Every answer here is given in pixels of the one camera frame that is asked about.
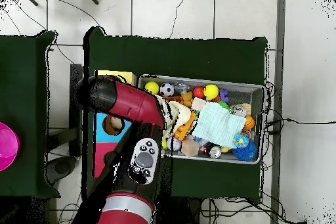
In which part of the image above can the grey mesh bin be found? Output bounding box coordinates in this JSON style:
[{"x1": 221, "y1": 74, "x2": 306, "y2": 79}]
[{"x1": 136, "y1": 74, "x2": 265, "y2": 165}]

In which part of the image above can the black power cable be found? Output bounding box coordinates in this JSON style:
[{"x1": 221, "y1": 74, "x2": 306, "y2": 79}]
[{"x1": 264, "y1": 117, "x2": 336, "y2": 135}]

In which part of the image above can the grey floor base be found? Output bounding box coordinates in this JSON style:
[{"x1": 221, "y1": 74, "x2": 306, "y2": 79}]
[{"x1": 46, "y1": 155, "x2": 78, "y2": 185}]

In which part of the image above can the pink plastic bowl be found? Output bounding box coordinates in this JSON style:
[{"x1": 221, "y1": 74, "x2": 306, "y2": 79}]
[{"x1": 0, "y1": 122, "x2": 21, "y2": 171}]

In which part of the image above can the wooden box with three holes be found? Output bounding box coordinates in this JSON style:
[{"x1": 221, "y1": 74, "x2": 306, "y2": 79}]
[{"x1": 93, "y1": 70, "x2": 138, "y2": 178}]

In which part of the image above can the small soccer ball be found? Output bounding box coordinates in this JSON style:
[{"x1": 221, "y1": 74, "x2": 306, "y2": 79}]
[{"x1": 159, "y1": 82, "x2": 175, "y2": 98}]

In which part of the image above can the thin black floor wire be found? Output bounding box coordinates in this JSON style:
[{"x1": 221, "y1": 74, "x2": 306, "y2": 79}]
[{"x1": 169, "y1": 0, "x2": 191, "y2": 39}]

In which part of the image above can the wooden cube block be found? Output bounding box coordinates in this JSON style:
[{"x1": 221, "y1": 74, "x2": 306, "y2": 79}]
[{"x1": 180, "y1": 135, "x2": 200, "y2": 157}]

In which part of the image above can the small orange basketball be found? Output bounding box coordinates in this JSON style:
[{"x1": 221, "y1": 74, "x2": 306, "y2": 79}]
[{"x1": 242, "y1": 114, "x2": 256, "y2": 131}]

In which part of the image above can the mint green cloth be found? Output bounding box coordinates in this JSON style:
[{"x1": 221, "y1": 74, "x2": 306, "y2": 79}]
[{"x1": 191, "y1": 101, "x2": 247, "y2": 149}]

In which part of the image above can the yellow ball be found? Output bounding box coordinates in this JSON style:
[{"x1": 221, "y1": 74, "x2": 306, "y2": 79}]
[
  {"x1": 203, "y1": 83, "x2": 219, "y2": 101},
  {"x1": 144, "y1": 81, "x2": 160, "y2": 96}
]

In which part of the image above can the dark green side table cloth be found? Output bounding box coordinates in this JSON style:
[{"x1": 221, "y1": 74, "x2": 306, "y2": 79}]
[{"x1": 0, "y1": 30, "x2": 60, "y2": 199}]

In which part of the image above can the blue spiky ball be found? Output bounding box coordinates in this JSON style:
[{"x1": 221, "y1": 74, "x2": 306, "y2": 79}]
[{"x1": 231, "y1": 141, "x2": 259, "y2": 162}]

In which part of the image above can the globe print ball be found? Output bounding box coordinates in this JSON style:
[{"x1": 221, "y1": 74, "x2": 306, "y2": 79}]
[{"x1": 233, "y1": 133, "x2": 249, "y2": 149}]

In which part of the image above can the cream cloth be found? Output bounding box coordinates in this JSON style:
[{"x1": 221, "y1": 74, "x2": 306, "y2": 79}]
[{"x1": 154, "y1": 95, "x2": 192, "y2": 138}]

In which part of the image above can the small red ball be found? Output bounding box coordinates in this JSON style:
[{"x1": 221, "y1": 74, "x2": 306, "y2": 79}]
[{"x1": 192, "y1": 86, "x2": 205, "y2": 99}]

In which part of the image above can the black frame between tables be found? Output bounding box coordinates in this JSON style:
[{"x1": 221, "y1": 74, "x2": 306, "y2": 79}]
[{"x1": 68, "y1": 63, "x2": 83, "y2": 158}]

